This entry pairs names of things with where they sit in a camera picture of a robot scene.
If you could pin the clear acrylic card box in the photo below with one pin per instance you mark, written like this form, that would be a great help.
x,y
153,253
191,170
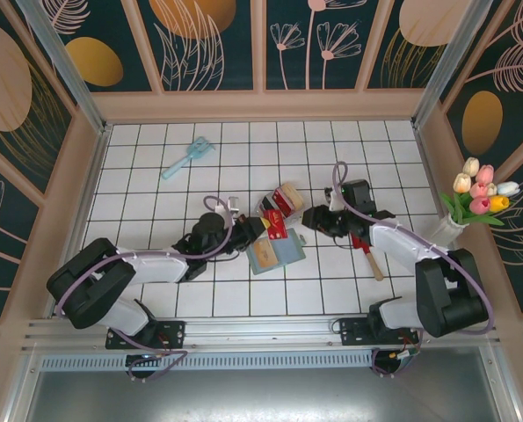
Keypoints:
x,y
294,217

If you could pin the beige credit card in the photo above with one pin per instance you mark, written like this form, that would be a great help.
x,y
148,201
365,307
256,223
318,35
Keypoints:
x,y
264,254

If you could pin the black card stack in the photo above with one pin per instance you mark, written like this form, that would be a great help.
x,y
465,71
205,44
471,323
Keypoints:
x,y
266,204

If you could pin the beige card stack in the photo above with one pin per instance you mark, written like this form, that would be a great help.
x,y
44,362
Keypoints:
x,y
291,195

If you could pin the red card stack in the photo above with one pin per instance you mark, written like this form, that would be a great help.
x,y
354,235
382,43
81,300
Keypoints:
x,y
281,201

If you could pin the green card holder wallet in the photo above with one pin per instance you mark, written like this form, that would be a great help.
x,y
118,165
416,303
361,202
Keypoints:
x,y
289,250

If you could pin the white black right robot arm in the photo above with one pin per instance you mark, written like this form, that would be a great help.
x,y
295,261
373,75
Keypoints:
x,y
397,242

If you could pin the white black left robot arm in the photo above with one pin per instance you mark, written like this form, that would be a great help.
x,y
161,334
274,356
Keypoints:
x,y
155,266

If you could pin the light blue toy rake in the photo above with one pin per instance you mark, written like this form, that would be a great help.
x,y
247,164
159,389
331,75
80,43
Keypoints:
x,y
198,149

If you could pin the white ribbed vase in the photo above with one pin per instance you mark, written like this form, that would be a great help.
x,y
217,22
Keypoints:
x,y
448,230

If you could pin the artificial tulip bouquet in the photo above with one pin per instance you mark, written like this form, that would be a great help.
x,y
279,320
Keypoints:
x,y
478,190

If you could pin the grey metal shelf panel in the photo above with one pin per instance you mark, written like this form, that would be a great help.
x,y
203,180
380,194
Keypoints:
x,y
261,395

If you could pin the aluminium side rail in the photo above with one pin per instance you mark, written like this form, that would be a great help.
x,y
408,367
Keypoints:
x,y
92,176
431,176

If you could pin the aluminium mounting rail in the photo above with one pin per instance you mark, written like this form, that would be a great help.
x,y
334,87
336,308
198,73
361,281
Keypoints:
x,y
261,329

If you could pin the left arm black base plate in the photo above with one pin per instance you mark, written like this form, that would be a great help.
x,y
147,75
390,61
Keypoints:
x,y
175,329

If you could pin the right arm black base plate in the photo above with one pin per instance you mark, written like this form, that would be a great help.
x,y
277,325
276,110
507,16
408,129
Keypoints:
x,y
351,329

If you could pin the aluminium corner post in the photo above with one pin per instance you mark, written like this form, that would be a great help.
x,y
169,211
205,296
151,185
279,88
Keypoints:
x,y
448,66
67,66

